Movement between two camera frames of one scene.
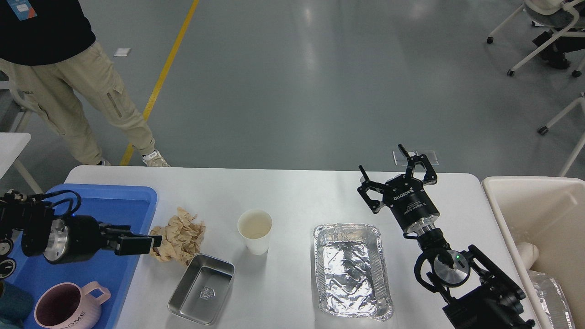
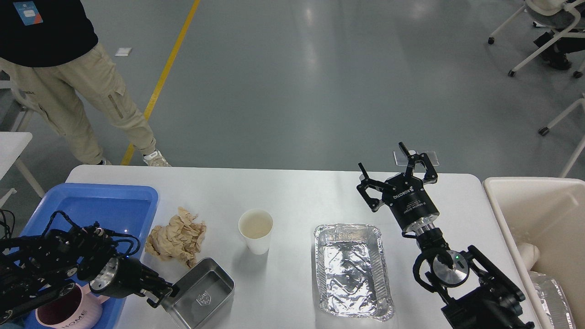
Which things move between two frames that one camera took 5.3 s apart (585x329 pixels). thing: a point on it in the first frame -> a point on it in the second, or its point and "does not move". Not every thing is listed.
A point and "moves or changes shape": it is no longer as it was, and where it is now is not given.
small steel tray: x=202 y=289 moves or changes shape
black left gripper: x=73 y=238 -> x=123 y=276
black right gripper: x=406 y=195 does not move
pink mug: x=66 y=305 does not move
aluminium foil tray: x=352 y=274 does not move
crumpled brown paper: x=182 y=237 does not move
